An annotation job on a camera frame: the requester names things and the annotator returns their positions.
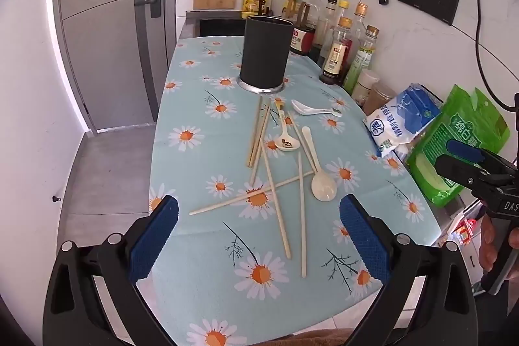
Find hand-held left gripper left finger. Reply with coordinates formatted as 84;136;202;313
42;194;181;346

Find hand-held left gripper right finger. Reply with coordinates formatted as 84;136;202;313
338;194;478;346

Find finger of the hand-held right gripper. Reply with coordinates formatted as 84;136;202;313
435;156;487;188
446;139;515;176

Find cream plastic spoon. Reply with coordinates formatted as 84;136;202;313
302;126;337;202

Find ceramic cartoon spoon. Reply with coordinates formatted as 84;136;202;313
274;99;301;152

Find white ceramic frog spoon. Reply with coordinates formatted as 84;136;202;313
291;100;343;117

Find black utensil holder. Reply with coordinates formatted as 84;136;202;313
238;16;295;93

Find person's right hand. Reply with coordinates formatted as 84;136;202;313
478;213;499;274

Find green sugar bag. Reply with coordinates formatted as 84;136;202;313
406;84;511;208

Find white blue salt bag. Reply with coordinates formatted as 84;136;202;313
363;83;442;158

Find daisy print tablecloth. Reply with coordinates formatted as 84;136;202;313
148;36;442;346

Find brown spice jar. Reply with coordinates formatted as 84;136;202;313
363;82;398;115

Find green label bottle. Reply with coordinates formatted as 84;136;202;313
344;26;380;95

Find dark vinegar bottle orange cap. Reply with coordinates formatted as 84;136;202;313
319;17;353;85

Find clear bottle gold cap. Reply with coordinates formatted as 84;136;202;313
352;3;369;42

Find clear bottle black cap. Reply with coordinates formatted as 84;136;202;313
320;0;340;47

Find dark soy sauce jug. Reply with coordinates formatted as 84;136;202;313
290;3;316;55

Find clear bottle brown cap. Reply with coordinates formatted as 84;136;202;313
307;0;324;30

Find grey door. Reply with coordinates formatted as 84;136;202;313
53;0;183;136

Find black sink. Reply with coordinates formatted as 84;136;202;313
198;18;246;38

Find black power cable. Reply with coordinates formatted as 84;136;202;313
475;0;519;112

